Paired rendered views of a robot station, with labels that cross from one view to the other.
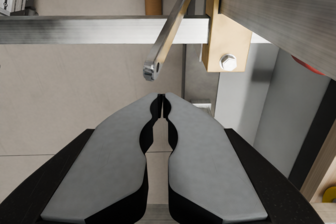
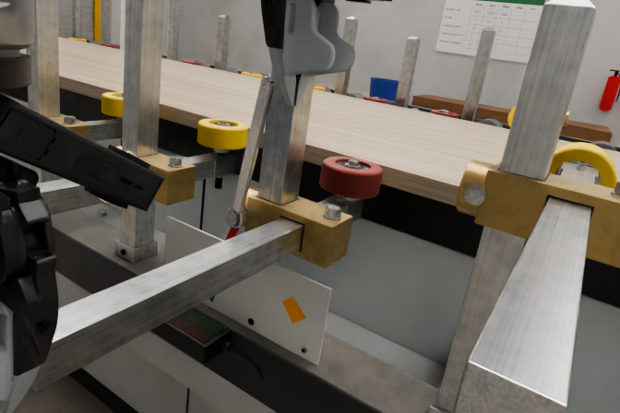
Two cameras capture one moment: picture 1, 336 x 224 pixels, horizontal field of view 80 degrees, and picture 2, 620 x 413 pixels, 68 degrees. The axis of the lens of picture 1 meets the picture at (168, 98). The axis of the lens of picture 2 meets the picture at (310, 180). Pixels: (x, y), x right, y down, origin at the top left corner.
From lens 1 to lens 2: 0.47 m
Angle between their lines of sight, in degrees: 90
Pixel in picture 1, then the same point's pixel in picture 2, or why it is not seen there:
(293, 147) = not seen: hidden behind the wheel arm
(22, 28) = (103, 298)
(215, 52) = (315, 217)
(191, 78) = (377, 397)
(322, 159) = not seen: hidden behind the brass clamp
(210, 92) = (423, 391)
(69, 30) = (170, 272)
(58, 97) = not seen: outside the picture
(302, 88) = (449, 287)
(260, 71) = (431, 374)
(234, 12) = (281, 156)
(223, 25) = (293, 207)
